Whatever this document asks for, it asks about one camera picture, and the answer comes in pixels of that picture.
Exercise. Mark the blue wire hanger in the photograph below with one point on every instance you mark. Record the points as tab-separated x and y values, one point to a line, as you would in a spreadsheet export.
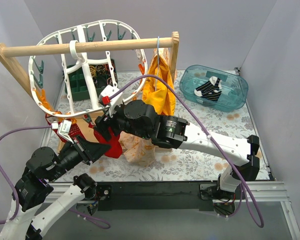
158	62

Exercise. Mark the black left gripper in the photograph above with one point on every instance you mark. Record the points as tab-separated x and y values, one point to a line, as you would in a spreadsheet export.
82	150

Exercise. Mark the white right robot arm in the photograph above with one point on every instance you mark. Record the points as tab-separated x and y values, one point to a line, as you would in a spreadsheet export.
170	132

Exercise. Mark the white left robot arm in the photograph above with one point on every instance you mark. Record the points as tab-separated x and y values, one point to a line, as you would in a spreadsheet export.
31	190

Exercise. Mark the teal transparent plastic bin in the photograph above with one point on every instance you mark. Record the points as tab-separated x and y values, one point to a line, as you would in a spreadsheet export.
234	88

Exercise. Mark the white clip sock hanger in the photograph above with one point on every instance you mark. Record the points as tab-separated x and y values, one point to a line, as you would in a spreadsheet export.
79	35

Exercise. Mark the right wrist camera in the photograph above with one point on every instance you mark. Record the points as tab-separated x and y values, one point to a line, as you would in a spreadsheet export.
111	97

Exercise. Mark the black white striped sock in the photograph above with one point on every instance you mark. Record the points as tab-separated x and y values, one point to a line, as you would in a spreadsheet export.
212	96

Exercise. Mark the red christmas sock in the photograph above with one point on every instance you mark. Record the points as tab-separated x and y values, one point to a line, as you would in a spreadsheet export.
74	129
116	148

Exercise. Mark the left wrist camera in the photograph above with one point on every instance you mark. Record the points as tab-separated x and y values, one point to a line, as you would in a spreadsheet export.
63	129

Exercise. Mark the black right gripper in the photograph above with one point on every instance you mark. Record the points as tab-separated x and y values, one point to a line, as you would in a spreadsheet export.
106	124

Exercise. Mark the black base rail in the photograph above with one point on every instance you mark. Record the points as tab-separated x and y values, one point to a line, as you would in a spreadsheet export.
158	195

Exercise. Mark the wooden clothes rack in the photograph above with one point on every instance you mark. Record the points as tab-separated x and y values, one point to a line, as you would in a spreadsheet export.
16	59

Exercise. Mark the yellow garment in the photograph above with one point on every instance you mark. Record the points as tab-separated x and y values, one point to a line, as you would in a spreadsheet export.
163	100

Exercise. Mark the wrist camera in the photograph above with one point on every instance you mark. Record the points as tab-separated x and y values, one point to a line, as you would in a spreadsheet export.
63	129
111	97

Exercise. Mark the white orange patterned cloth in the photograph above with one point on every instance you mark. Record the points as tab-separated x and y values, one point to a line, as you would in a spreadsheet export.
138	150

